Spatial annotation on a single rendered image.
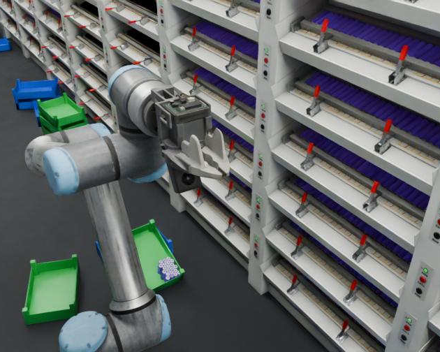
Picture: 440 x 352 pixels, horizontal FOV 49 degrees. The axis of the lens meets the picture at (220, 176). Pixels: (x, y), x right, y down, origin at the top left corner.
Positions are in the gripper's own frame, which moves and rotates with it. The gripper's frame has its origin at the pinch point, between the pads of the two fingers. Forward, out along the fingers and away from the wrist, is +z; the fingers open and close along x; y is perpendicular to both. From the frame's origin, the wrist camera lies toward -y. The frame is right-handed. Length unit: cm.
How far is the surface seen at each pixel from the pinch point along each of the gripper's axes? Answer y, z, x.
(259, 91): -26, -78, 59
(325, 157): -42, -52, 67
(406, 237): -48, -15, 65
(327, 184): -46, -45, 63
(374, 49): -3, -38, 68
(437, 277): -53, -3, 65
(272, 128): -37, -71, 60
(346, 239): -65, -38, 67
